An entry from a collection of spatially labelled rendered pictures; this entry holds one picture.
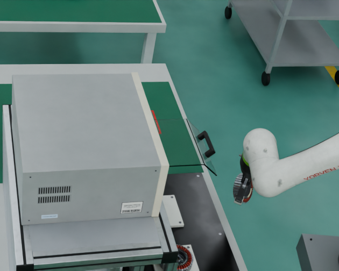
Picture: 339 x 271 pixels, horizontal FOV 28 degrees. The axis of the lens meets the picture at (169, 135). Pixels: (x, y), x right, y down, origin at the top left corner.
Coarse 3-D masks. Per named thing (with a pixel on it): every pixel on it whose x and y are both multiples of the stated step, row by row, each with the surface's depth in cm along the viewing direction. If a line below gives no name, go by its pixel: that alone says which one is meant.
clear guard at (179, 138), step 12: (156, 120) 238; (168, 120) 239; (180, 120) 240; (168, 132) 234; (180, 132) 235; (192, 132) 236; (168, 144) 229; (180, 144) 230; (192, 144) 231; (168, 156) 224; (180, 156) 225; (192, 156) 226; (204, 156) 230
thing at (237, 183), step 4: (240, 176) 250; (236, 180) 249; (240, 180) 248; (236, 184) 248; (240, 184) 247; (236, 188) 248; (248, 188) 255; (252, 188) 256; (236, 192) 248; (248, 192) 254; (244, 196) 253; (248, 196) 253; (244, 200) 251; (248, 200) 253
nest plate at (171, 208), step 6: (168, 198) 249; (174, 198) 250; (168, 204) 247; (174, 204) 247; (168, 210) 244; (174, 210) 245; (168, 216) 242; (174, 216) 243; (180, 216) 243; (174, 222) 240; (180, 222) 241
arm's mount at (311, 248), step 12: (300, 240) 240; (312, 240) 238; (324, 240) 239; (336, 240) 240; (300, 252) 239; (312, 252) 233; (324, 252) 234; (336, 252) 235; (300, 264) 238; (312, 264) 229; (324, 264) 230; (336, 264) 231
